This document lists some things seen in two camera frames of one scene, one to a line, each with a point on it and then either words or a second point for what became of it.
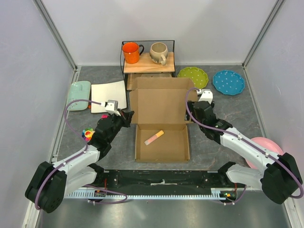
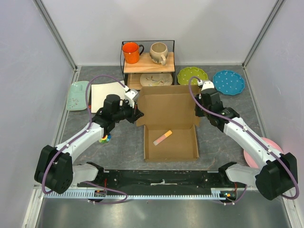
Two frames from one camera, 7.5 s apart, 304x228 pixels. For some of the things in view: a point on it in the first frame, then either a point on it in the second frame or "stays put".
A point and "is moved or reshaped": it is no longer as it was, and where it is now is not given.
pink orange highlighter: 154,137 -> 157,141
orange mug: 131,52 stays put
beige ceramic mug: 158,52 stays put
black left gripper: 126,117 -> 135,113
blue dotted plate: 228,82 stays put
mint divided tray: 79,90 stays put
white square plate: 103,92 stays put
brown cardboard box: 158,109 is moved or reshaped
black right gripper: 190,106 -> 198,113
